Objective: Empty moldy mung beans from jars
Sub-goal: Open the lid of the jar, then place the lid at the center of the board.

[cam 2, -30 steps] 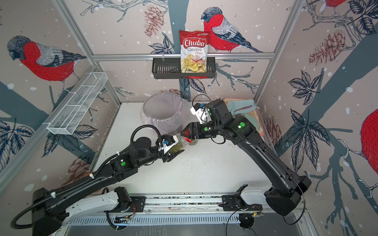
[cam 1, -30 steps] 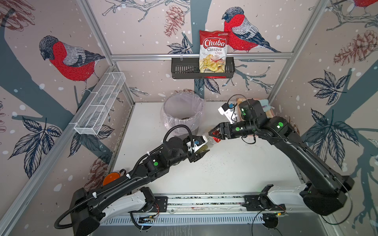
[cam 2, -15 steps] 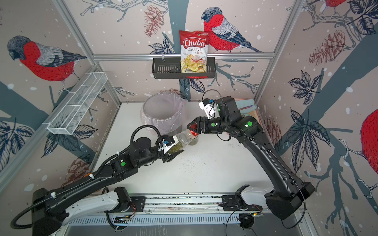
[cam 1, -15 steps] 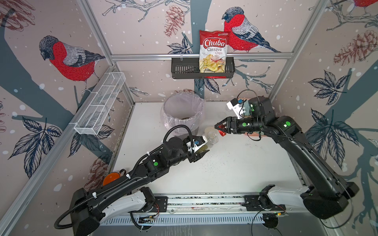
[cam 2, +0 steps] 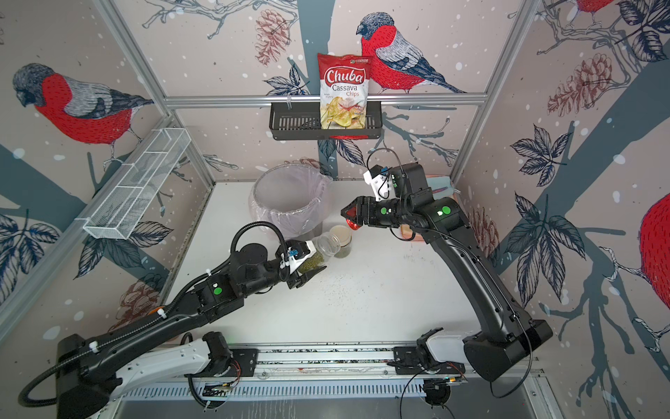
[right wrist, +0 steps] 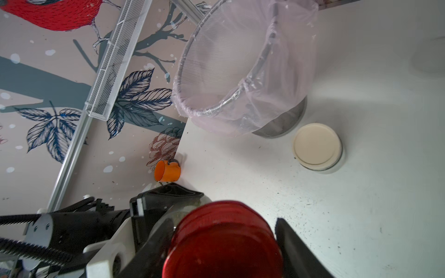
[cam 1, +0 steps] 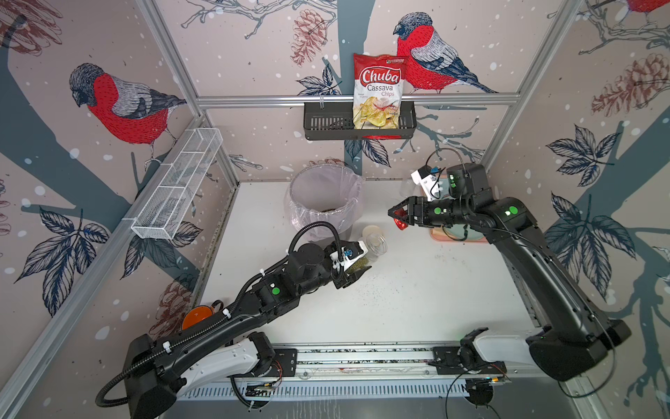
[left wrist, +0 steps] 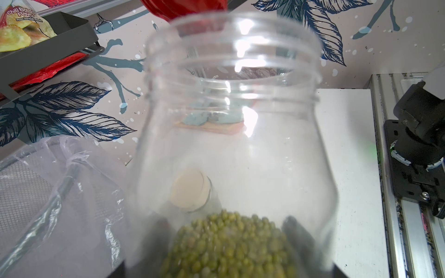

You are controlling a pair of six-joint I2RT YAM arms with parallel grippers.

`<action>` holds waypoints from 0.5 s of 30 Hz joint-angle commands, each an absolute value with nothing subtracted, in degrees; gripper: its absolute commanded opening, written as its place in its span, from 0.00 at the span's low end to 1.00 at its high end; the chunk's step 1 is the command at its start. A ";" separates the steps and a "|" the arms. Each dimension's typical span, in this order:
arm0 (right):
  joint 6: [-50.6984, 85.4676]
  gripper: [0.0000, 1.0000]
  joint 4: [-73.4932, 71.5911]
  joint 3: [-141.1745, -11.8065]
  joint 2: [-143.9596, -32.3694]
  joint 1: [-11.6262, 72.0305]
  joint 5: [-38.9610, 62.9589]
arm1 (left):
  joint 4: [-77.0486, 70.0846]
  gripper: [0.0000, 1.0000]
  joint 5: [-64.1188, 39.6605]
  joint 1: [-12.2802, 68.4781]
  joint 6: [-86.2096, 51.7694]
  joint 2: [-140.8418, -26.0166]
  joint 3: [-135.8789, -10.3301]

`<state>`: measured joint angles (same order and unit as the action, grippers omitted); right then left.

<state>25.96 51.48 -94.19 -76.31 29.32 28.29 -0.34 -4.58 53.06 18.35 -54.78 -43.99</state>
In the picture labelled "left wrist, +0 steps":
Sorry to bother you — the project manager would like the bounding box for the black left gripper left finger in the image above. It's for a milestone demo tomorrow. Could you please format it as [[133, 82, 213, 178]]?
[[107, 261, 127, 278]]

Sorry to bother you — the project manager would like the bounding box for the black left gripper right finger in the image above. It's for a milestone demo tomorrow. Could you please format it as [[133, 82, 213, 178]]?
[[333, 264, 348, 278]]

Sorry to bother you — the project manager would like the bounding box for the jar with red lid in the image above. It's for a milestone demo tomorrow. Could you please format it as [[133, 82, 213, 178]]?
[[125, 12, 338, 278]]

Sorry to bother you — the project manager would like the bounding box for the red jar lid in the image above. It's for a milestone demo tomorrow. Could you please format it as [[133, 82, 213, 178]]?
[[141, 0, 228, 22]]

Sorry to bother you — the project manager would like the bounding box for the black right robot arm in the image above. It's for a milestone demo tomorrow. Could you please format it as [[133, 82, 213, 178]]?
[[390, 63, 445, 170]]

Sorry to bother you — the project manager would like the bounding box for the metal mesh trash bin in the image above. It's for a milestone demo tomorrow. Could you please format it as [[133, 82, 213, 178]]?
[[1, 136, 79, 277]]

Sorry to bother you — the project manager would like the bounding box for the jar with beige lid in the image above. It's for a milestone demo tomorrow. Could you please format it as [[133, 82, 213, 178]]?
[[170, 169, 222, 220]]

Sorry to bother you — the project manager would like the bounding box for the teal cloth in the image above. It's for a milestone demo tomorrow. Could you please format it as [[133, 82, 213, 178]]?
[[181, 88, 244, 126]]

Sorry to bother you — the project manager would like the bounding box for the Chuba cassava chips bag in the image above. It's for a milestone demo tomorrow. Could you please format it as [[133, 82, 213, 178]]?
[[1, 1, 86, 95]]

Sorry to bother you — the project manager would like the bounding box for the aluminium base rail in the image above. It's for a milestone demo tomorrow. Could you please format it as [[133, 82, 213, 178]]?
[[366, 73, 445, 278]]

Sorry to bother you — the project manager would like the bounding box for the black wall basket shelf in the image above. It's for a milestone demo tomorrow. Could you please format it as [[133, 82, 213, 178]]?
[[1, 12, 104, 103]]

